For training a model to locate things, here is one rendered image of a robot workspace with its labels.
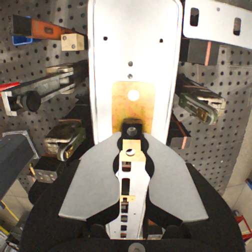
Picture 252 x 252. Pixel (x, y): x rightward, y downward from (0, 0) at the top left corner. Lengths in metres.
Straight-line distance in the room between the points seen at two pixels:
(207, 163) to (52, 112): 0.96
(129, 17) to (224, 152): 0.90
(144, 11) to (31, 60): 0.59
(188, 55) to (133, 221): 0.73
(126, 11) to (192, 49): 0.18
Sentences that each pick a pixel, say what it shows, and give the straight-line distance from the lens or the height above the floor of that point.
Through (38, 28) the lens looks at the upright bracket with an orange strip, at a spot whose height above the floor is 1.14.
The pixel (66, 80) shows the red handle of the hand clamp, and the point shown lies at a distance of 0.34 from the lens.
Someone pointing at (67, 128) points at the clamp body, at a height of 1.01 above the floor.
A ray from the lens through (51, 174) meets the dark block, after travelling 0.43.
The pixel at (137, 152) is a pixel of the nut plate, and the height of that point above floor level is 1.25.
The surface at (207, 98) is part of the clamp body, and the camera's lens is 0.40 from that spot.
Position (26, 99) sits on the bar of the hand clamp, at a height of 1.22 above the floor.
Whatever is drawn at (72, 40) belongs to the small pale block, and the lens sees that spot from 0.33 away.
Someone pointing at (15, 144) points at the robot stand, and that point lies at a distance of 0.92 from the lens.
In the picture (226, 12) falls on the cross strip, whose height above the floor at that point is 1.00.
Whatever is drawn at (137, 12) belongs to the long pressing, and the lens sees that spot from 0.39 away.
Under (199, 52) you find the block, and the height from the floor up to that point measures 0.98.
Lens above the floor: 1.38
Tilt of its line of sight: 63 degrees down
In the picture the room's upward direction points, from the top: 177 degrees counter-clockwise
